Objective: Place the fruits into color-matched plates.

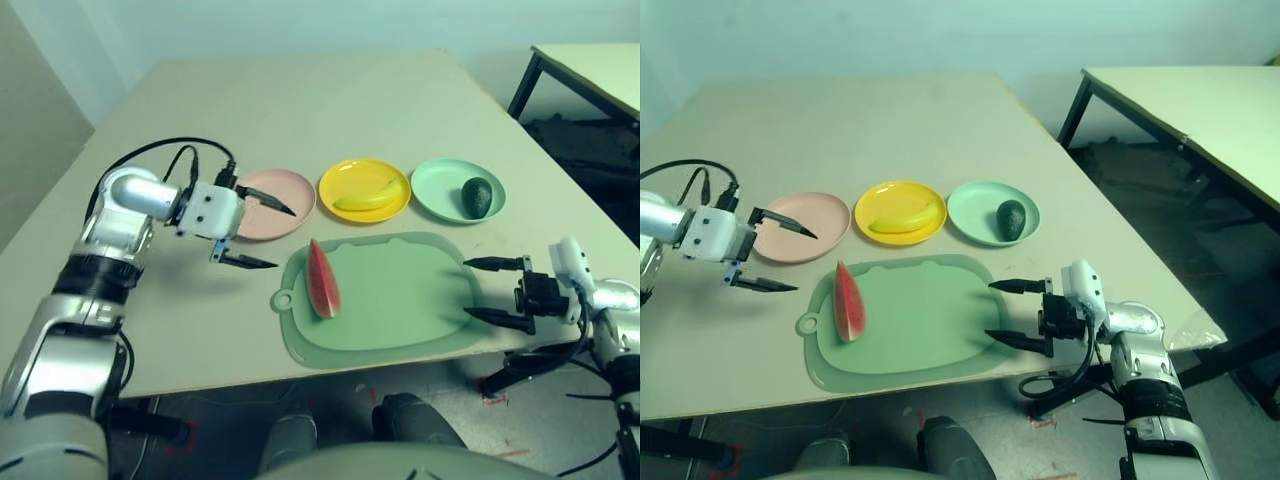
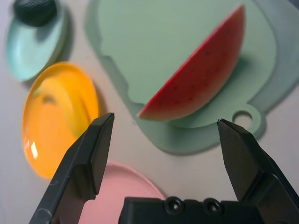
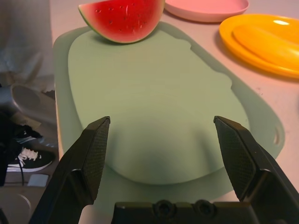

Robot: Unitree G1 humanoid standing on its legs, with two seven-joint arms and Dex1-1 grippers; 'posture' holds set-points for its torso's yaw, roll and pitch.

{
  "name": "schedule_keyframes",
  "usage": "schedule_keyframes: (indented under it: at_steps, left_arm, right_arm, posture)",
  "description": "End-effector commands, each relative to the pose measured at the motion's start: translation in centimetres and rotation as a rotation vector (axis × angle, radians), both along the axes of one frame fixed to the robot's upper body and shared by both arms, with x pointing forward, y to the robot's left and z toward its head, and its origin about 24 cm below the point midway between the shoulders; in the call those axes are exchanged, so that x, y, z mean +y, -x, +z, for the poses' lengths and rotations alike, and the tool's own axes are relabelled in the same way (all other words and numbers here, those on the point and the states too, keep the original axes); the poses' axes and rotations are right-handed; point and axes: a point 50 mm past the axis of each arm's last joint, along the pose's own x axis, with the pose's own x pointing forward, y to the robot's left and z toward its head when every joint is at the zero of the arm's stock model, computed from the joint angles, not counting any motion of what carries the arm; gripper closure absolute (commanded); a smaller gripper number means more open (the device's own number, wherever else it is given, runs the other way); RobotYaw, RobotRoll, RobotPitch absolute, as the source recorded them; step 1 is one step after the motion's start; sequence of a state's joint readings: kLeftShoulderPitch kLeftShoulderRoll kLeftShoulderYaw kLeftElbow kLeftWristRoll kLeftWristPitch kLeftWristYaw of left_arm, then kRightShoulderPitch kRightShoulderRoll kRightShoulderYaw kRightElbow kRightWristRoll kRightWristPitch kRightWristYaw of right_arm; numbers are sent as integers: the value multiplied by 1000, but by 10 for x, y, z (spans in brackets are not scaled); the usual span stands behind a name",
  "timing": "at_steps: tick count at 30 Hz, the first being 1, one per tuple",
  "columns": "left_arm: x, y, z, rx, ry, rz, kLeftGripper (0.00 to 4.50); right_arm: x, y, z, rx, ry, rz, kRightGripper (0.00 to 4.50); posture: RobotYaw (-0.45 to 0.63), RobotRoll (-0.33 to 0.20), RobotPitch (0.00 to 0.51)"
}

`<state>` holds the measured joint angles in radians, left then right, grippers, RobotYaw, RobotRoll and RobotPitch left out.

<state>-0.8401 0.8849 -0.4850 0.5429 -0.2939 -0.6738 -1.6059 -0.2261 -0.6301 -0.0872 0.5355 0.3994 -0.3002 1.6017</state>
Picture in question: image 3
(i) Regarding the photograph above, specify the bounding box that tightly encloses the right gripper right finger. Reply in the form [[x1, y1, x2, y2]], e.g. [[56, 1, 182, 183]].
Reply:
[[214, 116, 299, 224]]

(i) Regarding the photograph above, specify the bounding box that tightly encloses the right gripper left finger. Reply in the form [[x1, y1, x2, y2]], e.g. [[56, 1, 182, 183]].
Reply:
[[29, 116, 110, 224]]

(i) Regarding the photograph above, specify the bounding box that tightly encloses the watermelon slice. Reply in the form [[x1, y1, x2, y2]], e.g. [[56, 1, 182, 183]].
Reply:
[[78, 0, 165, 44]]

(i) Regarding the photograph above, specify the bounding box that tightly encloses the black white sneaker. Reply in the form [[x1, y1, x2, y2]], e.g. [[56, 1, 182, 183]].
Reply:
[[6, 146, 57, 173]]

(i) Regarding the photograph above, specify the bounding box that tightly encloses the grey blue floor pad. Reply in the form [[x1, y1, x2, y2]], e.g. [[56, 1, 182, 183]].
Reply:
[[28, 175, 50, 187]]

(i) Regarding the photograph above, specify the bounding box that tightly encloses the green cutting board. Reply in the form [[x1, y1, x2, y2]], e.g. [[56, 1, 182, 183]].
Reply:
[[52, 21, 286, 203]]

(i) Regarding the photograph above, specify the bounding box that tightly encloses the yellow plate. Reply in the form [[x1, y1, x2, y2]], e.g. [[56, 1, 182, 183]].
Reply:
[[219, 14, 299, 79]]

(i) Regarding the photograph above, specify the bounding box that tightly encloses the pink plate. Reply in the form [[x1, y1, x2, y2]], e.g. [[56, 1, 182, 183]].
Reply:
[[164, 0, 250, 23]]

